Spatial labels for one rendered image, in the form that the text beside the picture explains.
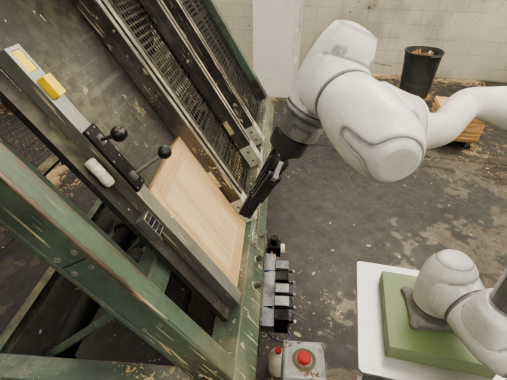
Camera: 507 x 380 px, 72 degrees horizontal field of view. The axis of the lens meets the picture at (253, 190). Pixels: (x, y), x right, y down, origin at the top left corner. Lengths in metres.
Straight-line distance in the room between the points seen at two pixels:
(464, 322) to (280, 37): 4.36
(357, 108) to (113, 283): 0.63
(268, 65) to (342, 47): 4.61
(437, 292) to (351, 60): 0.88
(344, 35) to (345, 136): 0.18
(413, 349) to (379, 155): 0.98
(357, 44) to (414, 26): 5.90
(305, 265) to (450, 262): 1.47
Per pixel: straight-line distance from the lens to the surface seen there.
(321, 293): 2.45
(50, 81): 0.94
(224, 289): 1.19
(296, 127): 0.64
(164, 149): 0.95
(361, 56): 0.60
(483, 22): 6.71
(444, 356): 1.39
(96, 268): 0.83
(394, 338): 1.37
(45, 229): 0.80
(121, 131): 0.85
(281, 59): 5.13
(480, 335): 1.22
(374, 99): 0.50
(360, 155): 0.48
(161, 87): 1.30
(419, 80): 5.54
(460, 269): 1.27
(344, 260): 2.68
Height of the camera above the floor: 1.91
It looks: 36 degrees down
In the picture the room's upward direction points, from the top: straight up
